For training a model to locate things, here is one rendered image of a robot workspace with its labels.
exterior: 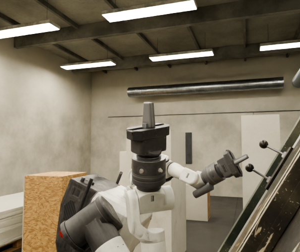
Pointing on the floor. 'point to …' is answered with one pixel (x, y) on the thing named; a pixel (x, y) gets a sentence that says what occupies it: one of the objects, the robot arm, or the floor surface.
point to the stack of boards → (2, 222)
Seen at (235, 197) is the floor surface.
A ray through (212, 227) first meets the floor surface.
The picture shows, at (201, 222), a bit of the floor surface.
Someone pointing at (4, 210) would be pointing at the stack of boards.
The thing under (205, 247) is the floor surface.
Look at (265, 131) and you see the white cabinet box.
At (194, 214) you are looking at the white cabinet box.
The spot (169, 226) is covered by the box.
